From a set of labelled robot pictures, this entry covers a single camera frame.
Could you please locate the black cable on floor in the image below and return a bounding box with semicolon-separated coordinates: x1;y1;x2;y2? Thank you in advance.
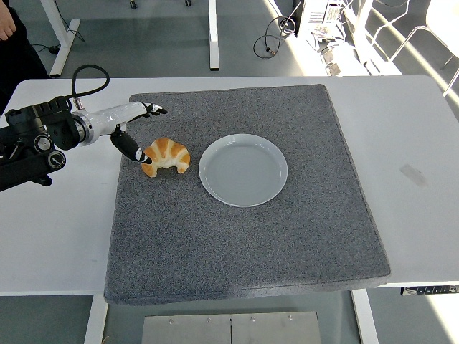
252;16;298;58

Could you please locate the person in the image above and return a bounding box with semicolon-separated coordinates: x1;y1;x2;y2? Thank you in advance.
0;0;49;115

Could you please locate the thin black floor cable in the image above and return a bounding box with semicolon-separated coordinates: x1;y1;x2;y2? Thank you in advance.
32;28;85;55

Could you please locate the black table control panel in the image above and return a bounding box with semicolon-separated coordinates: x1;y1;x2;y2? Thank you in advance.
400;285;459;297

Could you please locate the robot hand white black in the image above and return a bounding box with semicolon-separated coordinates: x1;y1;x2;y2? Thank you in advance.
89;102;169;164

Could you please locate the white equipment box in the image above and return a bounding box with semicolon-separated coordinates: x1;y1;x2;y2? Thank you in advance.
297;0;347;39

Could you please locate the croissant bread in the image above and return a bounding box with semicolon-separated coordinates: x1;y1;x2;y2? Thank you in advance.
141;137;191;178

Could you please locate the round grey plate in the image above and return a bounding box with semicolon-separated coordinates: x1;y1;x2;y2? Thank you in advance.
198;133;289;208

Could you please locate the grey metal plate with screws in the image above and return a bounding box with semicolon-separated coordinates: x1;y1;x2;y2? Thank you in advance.
141;310;322;344

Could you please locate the grey felt mat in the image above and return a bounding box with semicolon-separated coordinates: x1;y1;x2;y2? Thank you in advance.
103;83;392;306

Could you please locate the person's hand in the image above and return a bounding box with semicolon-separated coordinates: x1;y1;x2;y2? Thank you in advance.
0;6;17;42

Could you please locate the white chair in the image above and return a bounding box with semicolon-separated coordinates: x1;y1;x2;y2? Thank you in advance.
365;0;459;97

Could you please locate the white table leg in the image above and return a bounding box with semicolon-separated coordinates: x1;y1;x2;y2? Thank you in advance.
82;294;109;344
350;288;380;344

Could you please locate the white desk leg with foot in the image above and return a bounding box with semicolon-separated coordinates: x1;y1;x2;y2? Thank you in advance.
39;0;82;78
207;0;221;71

